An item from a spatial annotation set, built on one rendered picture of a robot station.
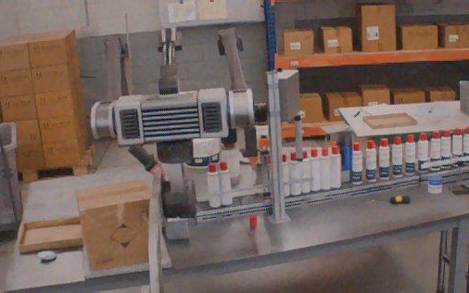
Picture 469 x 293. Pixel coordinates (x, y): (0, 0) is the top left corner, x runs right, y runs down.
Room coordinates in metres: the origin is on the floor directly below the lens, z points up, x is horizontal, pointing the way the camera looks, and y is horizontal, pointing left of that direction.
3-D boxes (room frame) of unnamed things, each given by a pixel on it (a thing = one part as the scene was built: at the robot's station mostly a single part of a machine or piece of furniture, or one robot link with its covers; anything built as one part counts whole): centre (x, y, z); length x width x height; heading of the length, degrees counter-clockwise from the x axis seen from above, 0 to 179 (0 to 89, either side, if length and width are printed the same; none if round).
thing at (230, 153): (3.05, 0.07, 1.03); 0.09 x 0.09 x 0.30
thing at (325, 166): (2.86, -0.38, 0.98); 0.05 x 0.05 x 0.20
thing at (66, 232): (2.59, 0.91, 0.85); 0.30 x 0.26 x 0.04; 102
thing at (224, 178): (2.76, 0.10, 0.98); 0.05 x 0.05 x 0.20
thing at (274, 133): (2.66, -0.14, 1.16); 0.04 x 0.04 x 0.67; 12
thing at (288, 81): (2.73, -0.19, 1.38); 0.17 x 0.10 x 0.19; 157
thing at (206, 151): (3.39, 0.23, 0.95); 0.20 x 0.20 x 0.14
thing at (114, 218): (2.36, 0.53, 0.99); 0.30 x 0.24 x 0.27; 108
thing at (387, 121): (4.18, -1.02, 0.82); 0.34 x 0.24 x 0.03; 96
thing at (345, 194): (2.79, -0.06, 0.85); 1.65 x 0.11 x 0.05; 102
